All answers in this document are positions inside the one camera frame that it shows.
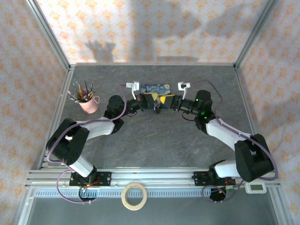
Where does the blue starry print box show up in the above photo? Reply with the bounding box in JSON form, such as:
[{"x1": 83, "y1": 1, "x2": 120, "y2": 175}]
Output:
[{"x1": 140, "y1": 83, "x2": 172, "y2": 110}]

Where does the pink mug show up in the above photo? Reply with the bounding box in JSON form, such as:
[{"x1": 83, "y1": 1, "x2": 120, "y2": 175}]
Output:
[{"x1": 78, "y1": 95, "x2": 100, "y2": 114}]

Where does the white digital display device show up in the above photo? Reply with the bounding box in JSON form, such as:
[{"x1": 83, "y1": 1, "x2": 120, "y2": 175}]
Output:
[{"x1": 244, "y1": 182, "x2": 267, "y2": 195}]

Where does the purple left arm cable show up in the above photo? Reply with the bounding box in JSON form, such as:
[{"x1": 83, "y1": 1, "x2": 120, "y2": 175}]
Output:
[{"x1": 47, "y1": 83, "x2": 128, "y2": 204}]

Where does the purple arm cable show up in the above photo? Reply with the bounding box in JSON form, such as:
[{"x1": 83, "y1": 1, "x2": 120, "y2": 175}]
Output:
[
  {"x1": 191, "y1": 79, "x2": 279, "y2": 203},
  {"x1": 47, "y1": 83, "x2": 128, "y2": 204}
]

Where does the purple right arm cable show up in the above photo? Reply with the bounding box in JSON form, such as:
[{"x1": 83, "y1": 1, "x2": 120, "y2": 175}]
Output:
[{"x1": 191, "y1": 79, "x2": 279, "y2": 203}]

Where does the aluminium side rail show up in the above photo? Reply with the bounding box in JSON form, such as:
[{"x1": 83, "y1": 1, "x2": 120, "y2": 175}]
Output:
[
  {"x1": 234, "y1": 66, "x2": 261, "y2": 136},
  {"x1": 35, "y1": 67, "x2": 75, "y2": 169}
]

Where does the long aluminium base rail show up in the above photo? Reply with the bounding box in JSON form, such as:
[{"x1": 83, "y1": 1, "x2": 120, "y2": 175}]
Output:
[{"x1": 24, "y1": 166, "x2": 282, "y2": 188}]

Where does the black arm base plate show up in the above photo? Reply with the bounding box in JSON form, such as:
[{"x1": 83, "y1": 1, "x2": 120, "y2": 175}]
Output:
[
  {"x1": 69, "y1": 172, "x2": 112, "y2": 187},
  {"x1": 193, "y1": 171, "x2": 225, "y2": 187}
]

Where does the grey slotted cable duct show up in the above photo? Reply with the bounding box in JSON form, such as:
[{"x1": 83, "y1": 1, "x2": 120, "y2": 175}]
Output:
[{"x1": 34, "y1": 189, "x2": 272, "y2": 198}]

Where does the aluminium corner post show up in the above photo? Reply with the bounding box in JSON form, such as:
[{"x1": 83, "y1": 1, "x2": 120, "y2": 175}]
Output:
[
  {"x1": 24, "y1": 0, "x2": 72, "y2": 71},
  {"x1": 233, "y1": 0, "x2": 281, "y2": 70}
]

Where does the beige tape ring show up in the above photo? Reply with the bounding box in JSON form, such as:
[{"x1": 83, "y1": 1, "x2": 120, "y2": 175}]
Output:
[{"x1": 121, "y1": 182, "x2": 148, "y2": 211}]

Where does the aluminium frame leg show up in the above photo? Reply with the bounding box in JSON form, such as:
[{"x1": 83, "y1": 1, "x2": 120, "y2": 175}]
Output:
[
  {"x1": 268, "y1": 187, "x2": 297, "y2": 225},
  {"x1": 13, "y1": 187, "x2": 36, "y2": 225}
]

